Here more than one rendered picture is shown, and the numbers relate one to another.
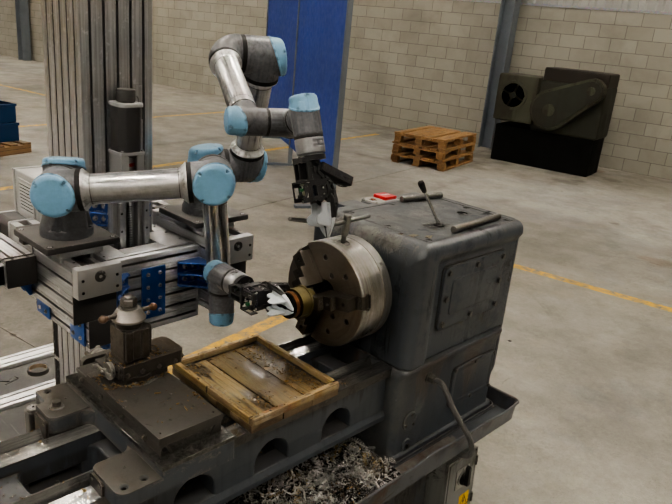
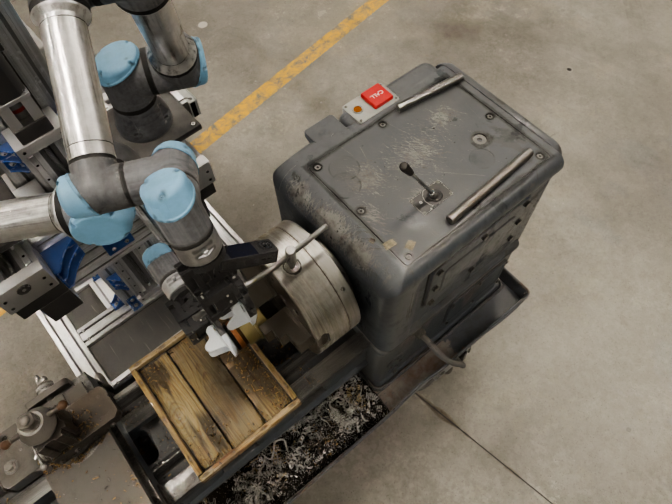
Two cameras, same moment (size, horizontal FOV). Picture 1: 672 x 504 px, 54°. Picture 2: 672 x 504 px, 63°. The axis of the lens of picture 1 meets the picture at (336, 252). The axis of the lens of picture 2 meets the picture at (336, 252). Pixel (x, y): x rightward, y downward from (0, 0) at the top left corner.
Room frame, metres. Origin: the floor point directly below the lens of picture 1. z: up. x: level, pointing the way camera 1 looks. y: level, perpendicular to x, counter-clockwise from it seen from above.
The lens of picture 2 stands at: (1.27, -0.21, 2.29)
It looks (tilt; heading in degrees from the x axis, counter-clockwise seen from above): 61 degrees down; 10
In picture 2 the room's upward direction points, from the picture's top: 3 degrees counter-clockwise
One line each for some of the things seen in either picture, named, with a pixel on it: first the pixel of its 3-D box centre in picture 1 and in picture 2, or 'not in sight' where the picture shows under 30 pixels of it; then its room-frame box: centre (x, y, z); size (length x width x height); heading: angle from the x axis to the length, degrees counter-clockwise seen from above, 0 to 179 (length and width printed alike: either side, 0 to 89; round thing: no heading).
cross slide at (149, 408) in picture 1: (141, 393); (85, 463); (1.37, 0.43, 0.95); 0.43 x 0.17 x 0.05; 47
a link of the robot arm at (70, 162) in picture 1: (64, 178); not in sight; (1.85, 0.80, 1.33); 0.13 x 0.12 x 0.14; 13
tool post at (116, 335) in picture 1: (132, 337); (52, 431); (1.42, 0.47, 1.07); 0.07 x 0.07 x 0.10; 47
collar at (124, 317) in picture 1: (128, 312); (34, 424); (1.42, 0.47, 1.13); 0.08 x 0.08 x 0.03
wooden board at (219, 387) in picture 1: (254, 377); (214, 386); (1.60, 0.19, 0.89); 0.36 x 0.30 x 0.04; 47
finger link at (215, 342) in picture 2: (277, 301); (217, 343); (1.65, 0.14, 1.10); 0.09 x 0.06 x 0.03; 46
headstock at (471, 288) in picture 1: (414, 269); (411, 201); (2.12, -0.27, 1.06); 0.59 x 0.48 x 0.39; 137
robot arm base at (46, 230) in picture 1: (66, 216); not in sight; (1.86, 0.81, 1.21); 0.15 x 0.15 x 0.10
